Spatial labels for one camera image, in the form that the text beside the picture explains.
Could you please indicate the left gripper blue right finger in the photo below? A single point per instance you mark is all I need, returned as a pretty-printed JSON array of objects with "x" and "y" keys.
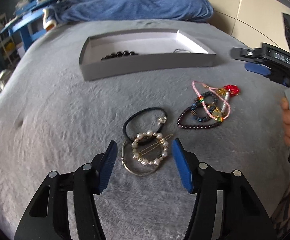
[{"x": 182, "y": 165}]

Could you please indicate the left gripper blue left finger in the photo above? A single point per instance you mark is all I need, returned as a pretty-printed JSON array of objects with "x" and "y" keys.
[{"x": 106, "y": 165}]

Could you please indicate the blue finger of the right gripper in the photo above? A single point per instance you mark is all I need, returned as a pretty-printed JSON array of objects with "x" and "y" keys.
[
  {"x": 257, "y": 69},
  {"x": 248, "y": 55}
]

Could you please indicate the pearl circle hair clip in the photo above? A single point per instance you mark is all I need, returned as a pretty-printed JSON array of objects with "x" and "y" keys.
[{"x": 160, "y": 142}]

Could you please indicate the silver bangle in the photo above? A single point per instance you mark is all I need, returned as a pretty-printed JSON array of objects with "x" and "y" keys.
[{"x": 132, "y": 165}]

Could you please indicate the red bead gold charm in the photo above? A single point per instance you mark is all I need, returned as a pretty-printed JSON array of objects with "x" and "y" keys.
[{"x": 232, "y": 89}]

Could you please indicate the pearl bar hair clip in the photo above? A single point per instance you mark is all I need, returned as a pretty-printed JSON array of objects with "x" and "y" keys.
[{"x": 226, "y": 98}]

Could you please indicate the white wardrobe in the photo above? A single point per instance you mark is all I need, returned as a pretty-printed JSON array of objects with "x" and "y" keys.
[{"x": 252, "y": 21}]

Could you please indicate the grey bed blanket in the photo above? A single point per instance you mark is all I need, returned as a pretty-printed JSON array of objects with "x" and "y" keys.
[{"x": 51, "y": 119}]

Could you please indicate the blue towel blanket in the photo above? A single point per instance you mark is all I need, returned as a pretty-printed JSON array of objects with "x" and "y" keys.
[{"x": 121, "y": 10}]

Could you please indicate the grey cardboard tray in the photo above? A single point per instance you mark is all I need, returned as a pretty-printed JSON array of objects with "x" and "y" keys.
[{"x": 140, "y": 50}]

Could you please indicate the blue desk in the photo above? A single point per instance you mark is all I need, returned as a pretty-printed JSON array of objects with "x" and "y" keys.
[{"x": 24, "y": 18}]

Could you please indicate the white shelf rack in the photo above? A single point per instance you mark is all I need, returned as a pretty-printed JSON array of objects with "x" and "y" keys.
[{"x": 7, "y": 45}]

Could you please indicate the silver ring hoop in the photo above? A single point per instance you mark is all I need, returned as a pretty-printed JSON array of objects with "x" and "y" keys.
[{"x": 181, "y": 50}]

